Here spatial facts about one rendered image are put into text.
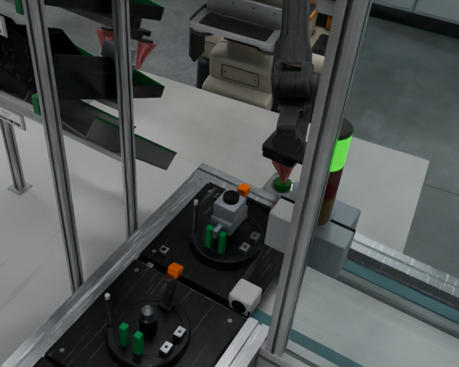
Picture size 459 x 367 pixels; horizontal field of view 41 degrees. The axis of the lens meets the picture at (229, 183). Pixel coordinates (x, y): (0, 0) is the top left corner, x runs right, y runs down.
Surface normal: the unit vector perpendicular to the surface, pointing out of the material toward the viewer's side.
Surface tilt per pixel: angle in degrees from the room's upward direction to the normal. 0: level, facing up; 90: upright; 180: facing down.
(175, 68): 0
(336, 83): 90
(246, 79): 98
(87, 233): 0
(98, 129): 90
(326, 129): 90
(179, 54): 0
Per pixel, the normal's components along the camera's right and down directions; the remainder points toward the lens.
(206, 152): 0.07, -0.73
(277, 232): -0.51, 0.56
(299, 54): -0.28, 0.09
